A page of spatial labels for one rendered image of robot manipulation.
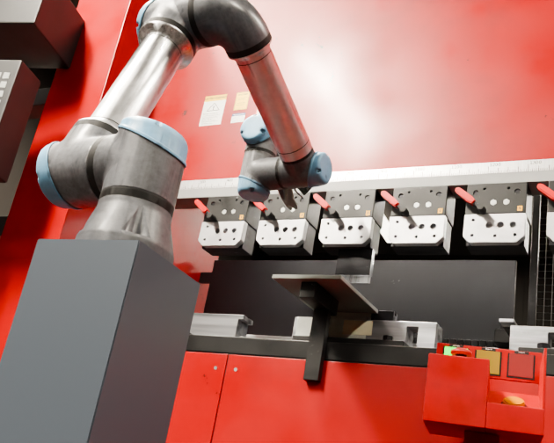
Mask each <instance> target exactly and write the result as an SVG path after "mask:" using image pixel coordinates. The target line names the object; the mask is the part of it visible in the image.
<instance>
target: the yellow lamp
mask: <svg viewBox="0 0 554 443"><path fill-rule="evenodd" d="M477 358H479V359H489V360H490V374H499V362H500V352H491V351H483V350H477Z"/></svg>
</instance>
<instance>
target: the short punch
mask: <svg viewBox="0 0 554 443"><path fill-rule="evenodd" d="M374 260H375V251H374V249H339V254H338V260H337V265H336V272H335V275H342V276H343V277H344V278H345V279H346V280H347V281H348V282H349V283H370V278H371V277H372V274H373V267H374Z"/></svg>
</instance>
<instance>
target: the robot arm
mask: <svg viewBox="0 0 554 443"><path fill-rule="evenodd" d="M136 23H137V24H138V25H139V26H137V27H136V33H137V37H138V42H139V46H138V47H137V49H136V50H135V51H134V53H133V54H132V56H131V57H130V59H129V60H128V62H127V64H126V65H125V67H124V68H123V70H122V71H121V72H120V74H119V75H118V77H117V78H116V80H115V81H114V83H113V84H112V86H111V87H110V89H109V90H108V92H107V93H106V95H105V96H104V97H103V99H102V100H101V102H100V103H99V105H98V107H97V108H96V110H95V111H94V113H93V114H92V116H91V117H90V118H82V119H80V120H78V121H77V122H76V123H75V125H74V126H73V128H71V129H70V131H69V133H68V134H67V136H66V137H65V139H64V140H62V141H61V142H51V143H50V144H48V145H47V146H45V147H44V148H43V149H42V150H41V152H40V153H39V156H38V159H37V163H36V173H37V175H38V183H39V186H40V189H41V190H42V192H43V194H44V195H45V196H46V198H47V199H48V200H49V201H50V202H51V203H53V204H54V205H56V206H57V207H61V208H72V209H76V210H80V209H83V208H87V207H95V209H94V211H93V212H92V214H91V216H90V217H89V219H88V221H87V222H86V223H85V225H84V228H83V229H81V230H80V231H79V232H78V233H77V236H76V238H75V239H84V240H140V241H141V242H143V243H144V244H146V245H147V246H148V247H150V248H151V249H152V250H153V251H155V252H156V253H158V254H159V255H160V256H162V257H163V258H165V259H166V260H168V261H169V262H170V263H172V264H173V261H174V256H173V246H172V236H171V220H172V217H173V212H174V209H175V206H176V202H177V197H178V194H179V188H180V184H181V180H182V177H183V172H184V169H185V167H186V157H187V152H188V146H187V143H186V140H185V139H184V137H183V136H182V135H181V134H180V133H178V132H177V131H176V130H174V129H173V128H171V127H169V126H167V125H165V124H164V123H162V122H159V121H157V120H153V119H149V116H150V114H151V112H152V111H153V109H154V107H155V106H156V104H157V102H158V100H159V99H160V98H161V96H162V94H163V93H164V90H165V89H166V87H167V85H168V84H169V82H170V81H171V79H172V78H173V76H174V74H175V73H176V71H177V70H180V69H184V68H186V67H187V66H188V65H189V64H190V63H191V61H192V60H193V58H194V57H195V55H196V53H197V52H198V51H199V50H201V49H203V48H208V47H216V46H221V47H223V48H224V50H225V52H226V54H227V56H228V57H229V58H230V59H231V60H233V61H236V63H237V66H238V68H239V70H240V72H241V74H242V76H243V78H244V81H245V83H246V85H247V87H248V90H249V92H250V93H251V96H252V99H253V101H254V103H255V105H256V107H257V108H258V111H259V114H254V115H252V116H250V117H248V118H247V119H246V120H245V121H244V122H243V124H242V126H241V128H240V134H241V136H242V138H243V140H244V142H246V145H245V150H244V159H243V163H242V168H241V171H240V175H239V176H238V184H237V192H238V194H239V196H241V197H242V198H243V199H245V200H249V201H251V202H263V201H265V200H267V199H268V197H269V194H270V191H273V190H278V193H279V195H280V196H281V199H282V201H283V203H284V204H285V206H286V207H287V208H288V209H289V210H290V211H291V210H292V208H293V209H297V204H296V202H295V199H294V193H293V190H294V191H295V192H296V193H297V194H298V195H299V196H300V197H301V198H303V197H302V196H301V195H300V193H299V192H298V191H297V190H296V188H297V189H298V190H299V191H300V192H301V193H302V194H303V195H305V194H306V193H307V192H308V191H309V190H310V189H311V188H312V187H316V186H321V185H326V184H328V183H329V181H330V179H331V177H332V162H331V159H330V157H329V156H328V155H327V154H326V153H324V152H319V151H317V152H315V151H314V149H313V147H312V145H311V142H310V138H309V137H308V135H307V132H306V130H305V128H304V125H303V122H302V120H301V118H300V115H299V113H298V111H297V109H296V107H295V103H294V101H293V99H292V97H291V95H290V92H289V90H288V87H287V85H286V82H285V80H284V78H283V75H282V74H281V70H280V68H279V65H278V63H277V61H276V59H275V57H274V55H273V51H272V49H271V47H270V44H271V42H272V39H273V38H272V35H271V33H270V32H269V29H268V27H267V25H266V22H265V20H264V19H263V18H262V17H261V15H260V14H259V12H258V11H257V10H256V8H255V7H254V6H253V5H252V4H251V3H250V2H249V1H248V0H151V1H148V2H147V3H146V4H145V5H144V6H143V7H142V8H141V10H140V11H139V14H138V16H137V20H136Z"/></svg>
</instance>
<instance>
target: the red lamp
mask: <svg viewBox="0 0 554 443"><path fill-rule="evenodd" d="M533 368H534V355H525V354H516V353H509V368H508V376H514V377H522V378H530V379H533Z"/></svg>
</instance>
